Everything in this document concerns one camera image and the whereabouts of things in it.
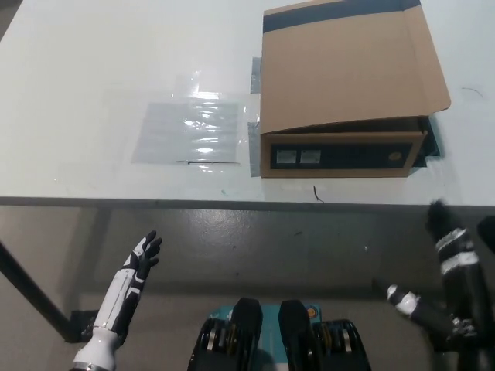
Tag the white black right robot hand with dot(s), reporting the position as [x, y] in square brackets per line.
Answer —
[460, 286]

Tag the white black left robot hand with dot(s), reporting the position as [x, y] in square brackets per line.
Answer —
[120, 293]

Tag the brown cardboard storage box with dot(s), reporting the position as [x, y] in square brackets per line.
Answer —
[340, 77]

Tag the black floor tape patch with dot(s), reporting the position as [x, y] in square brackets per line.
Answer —
[83, 324]

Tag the black rounded object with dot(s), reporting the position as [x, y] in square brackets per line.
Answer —
[488, 232]

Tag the black diagonal table leg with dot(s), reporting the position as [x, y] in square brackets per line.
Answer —
[35, 286]

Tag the transparent plastic film sheet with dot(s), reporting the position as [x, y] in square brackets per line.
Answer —
[185, 131]

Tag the short grey tape strip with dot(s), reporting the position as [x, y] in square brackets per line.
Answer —
[256, 75]

